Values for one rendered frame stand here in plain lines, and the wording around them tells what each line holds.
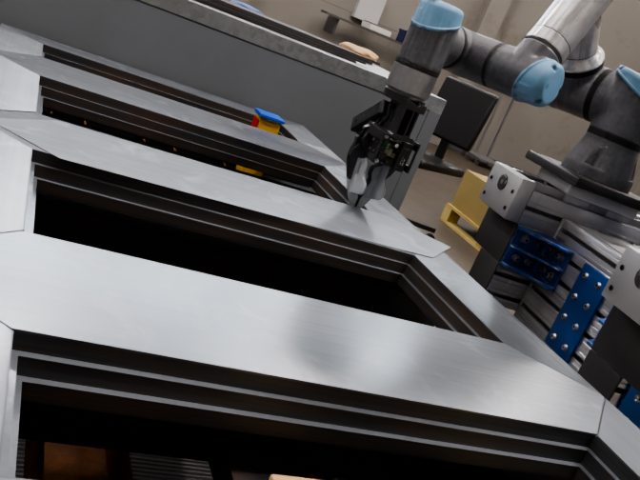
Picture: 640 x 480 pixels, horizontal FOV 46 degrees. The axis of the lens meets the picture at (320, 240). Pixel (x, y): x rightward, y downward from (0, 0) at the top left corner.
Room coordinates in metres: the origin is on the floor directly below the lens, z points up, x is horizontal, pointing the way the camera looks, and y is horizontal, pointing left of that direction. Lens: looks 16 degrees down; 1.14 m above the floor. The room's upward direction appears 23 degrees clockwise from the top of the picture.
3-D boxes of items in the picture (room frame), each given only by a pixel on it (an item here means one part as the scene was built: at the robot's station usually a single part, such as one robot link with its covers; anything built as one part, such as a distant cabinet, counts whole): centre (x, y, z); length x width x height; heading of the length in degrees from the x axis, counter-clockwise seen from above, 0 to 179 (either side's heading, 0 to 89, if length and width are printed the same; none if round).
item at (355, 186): (1.25, -0.03, 0.90); 0.06 x 0.03 x 0.09; 25
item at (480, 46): (1.33, -0.11, 1.17); 0.11 x 0.11 x 0.08; 53
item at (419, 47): (1.26, -0.04, 1.17); 0.09 x 0.08 x 0.11; 143
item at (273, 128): (1.72, 0.22, 0.78); 0.05 x 0.05 x 0.19; 25
